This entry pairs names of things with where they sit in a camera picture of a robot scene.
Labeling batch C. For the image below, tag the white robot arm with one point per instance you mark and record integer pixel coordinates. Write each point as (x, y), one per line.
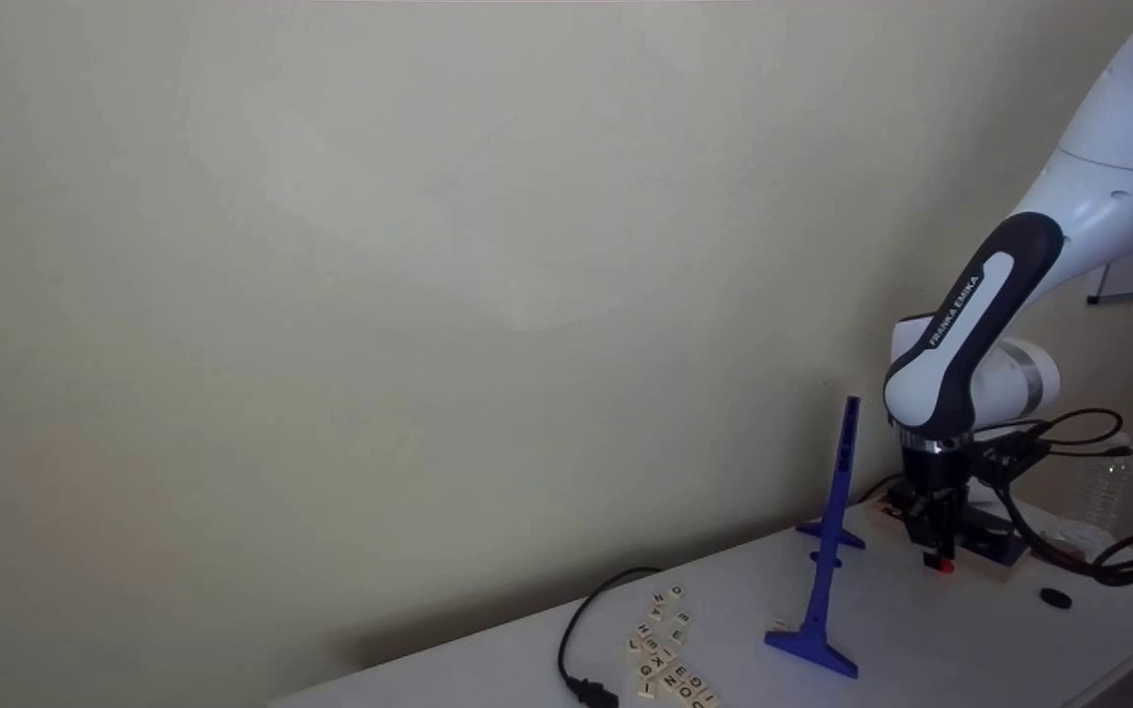
(955, 371)

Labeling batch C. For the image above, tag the blue connect four grid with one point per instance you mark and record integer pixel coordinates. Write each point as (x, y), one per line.
(813, 634)

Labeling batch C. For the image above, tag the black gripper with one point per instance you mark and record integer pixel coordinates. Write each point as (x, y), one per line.
(934, 502)

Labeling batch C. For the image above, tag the black remote control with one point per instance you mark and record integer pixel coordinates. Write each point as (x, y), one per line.
(976, 533)

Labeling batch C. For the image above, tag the black game token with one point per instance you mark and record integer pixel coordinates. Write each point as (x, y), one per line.
(1055, 598)

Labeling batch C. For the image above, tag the white letter tiles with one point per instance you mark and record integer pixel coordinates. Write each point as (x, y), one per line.
(656, 650)

